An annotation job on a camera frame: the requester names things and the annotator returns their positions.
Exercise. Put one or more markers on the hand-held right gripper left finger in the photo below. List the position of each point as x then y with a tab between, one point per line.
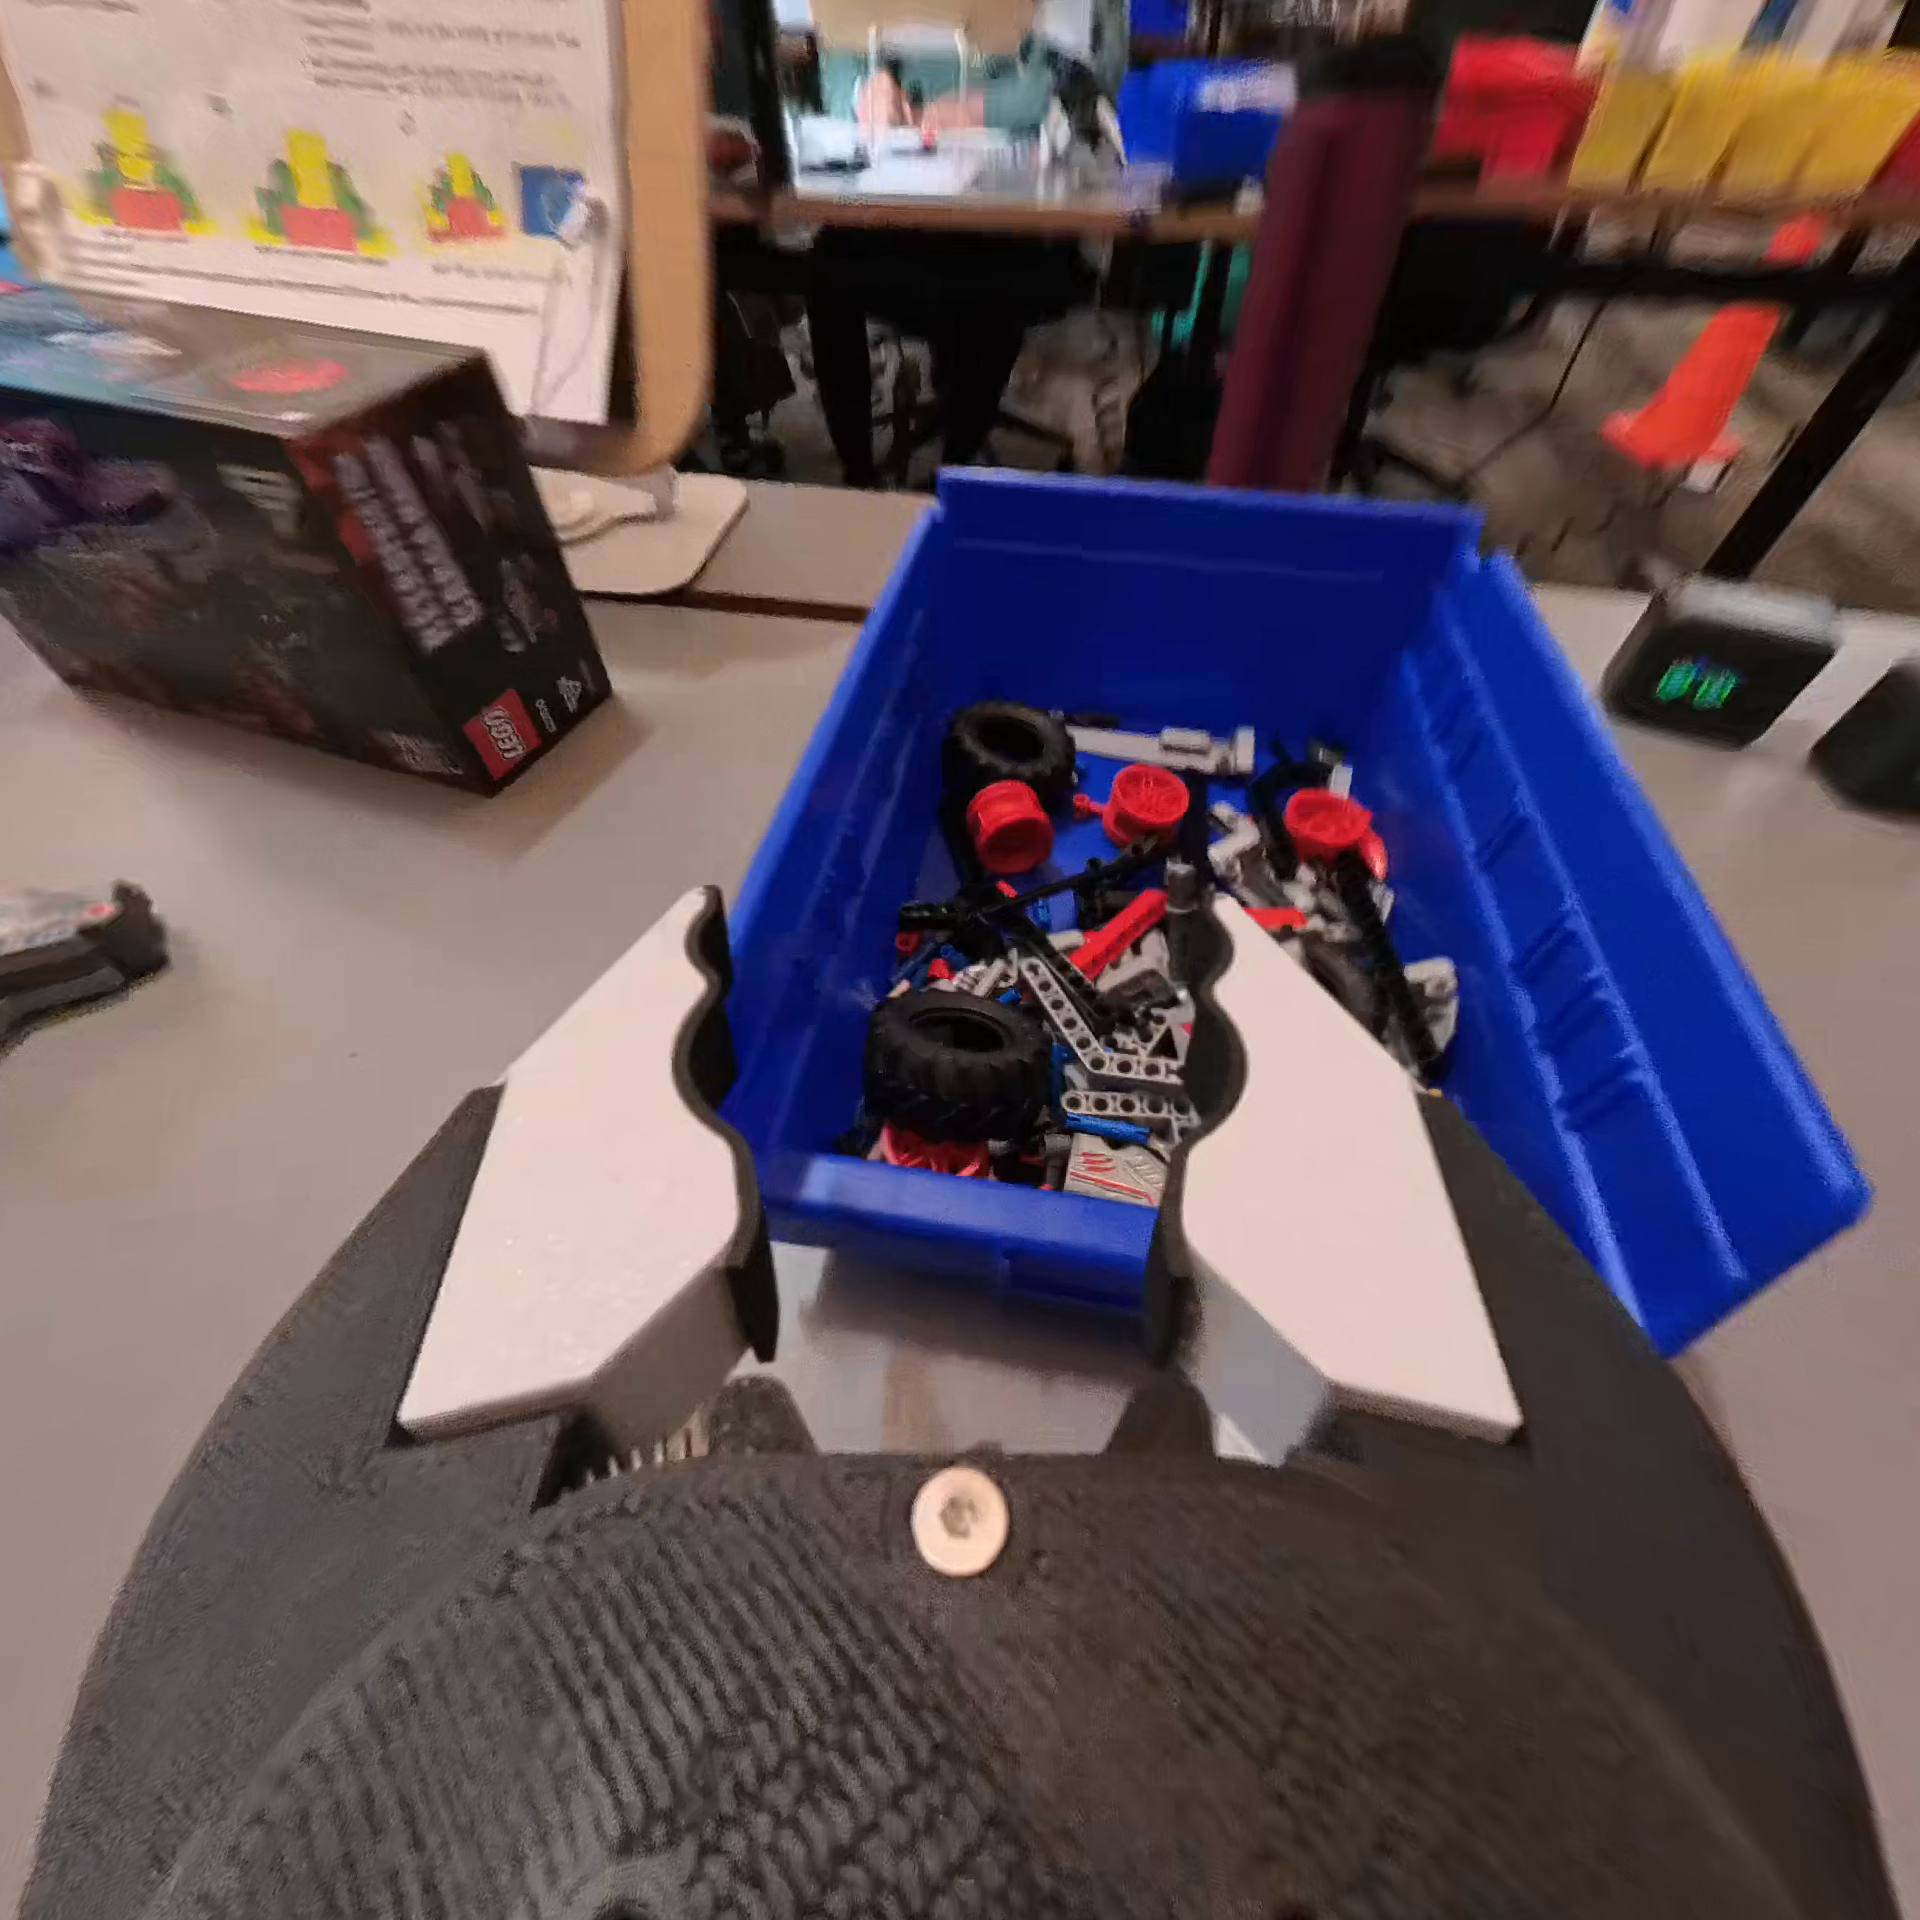
586	1185

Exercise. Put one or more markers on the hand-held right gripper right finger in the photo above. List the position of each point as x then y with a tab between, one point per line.
1328	1201

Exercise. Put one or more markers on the pile of lego pieces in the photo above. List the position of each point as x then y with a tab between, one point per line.
1119	1036

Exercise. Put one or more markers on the blue plastic bin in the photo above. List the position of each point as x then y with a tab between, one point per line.
1201	600

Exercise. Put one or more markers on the red lego wheel hub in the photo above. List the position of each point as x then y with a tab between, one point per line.
1004	828
1328	826
1143	802

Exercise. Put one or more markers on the black lego tyre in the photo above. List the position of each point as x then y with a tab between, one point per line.
992	733
961	1077

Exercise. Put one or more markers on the dark lego set box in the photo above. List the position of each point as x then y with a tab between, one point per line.
376	600

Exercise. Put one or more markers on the black device with green display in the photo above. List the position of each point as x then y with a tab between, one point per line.
1724	628

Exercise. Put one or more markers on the dark rounded object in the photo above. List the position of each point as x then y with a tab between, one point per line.
1874	756

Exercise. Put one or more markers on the orange plastic object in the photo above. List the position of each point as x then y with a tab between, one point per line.
1704	388

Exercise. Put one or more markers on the printed instruction sheet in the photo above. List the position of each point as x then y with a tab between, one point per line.
376	89

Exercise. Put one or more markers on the maroon cloth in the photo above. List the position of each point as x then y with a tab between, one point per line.
1319	269

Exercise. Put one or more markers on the cardboard stand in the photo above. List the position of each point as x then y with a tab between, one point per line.
669	224

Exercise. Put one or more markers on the wooden background table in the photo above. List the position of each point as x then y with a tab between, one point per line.
974	217

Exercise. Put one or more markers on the blue storage box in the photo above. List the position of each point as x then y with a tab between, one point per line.
1201	120

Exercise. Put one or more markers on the red boxes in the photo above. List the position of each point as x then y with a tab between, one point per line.
1516	106

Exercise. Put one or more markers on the row of yellow packets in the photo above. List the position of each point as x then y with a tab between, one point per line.
1757	120

